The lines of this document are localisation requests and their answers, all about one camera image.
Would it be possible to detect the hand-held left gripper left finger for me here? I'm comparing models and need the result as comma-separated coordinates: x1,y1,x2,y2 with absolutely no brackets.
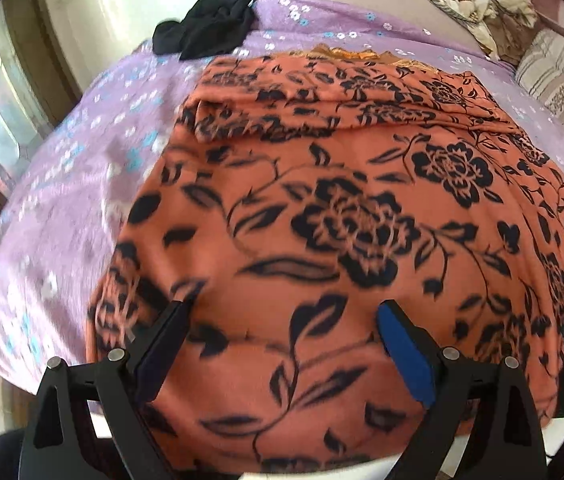
18,300,194,480

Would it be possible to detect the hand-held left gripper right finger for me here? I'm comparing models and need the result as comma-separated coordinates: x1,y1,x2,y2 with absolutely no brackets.
377,299,550,480

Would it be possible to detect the orange black floral garment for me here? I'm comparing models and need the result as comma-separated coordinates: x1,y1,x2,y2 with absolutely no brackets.
86,52,564,478

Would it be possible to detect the purple floral blanket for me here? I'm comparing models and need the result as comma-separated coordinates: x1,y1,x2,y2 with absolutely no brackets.
0,0,564,401

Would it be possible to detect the striped beige pillow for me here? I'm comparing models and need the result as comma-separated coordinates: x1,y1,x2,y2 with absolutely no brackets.
514,27,564,151

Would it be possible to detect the cream patterned cloth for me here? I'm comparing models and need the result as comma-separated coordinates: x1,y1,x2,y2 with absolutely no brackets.
424,0,540,58

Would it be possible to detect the black cloth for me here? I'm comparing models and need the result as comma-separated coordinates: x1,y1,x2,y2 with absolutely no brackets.
152,0,258,61

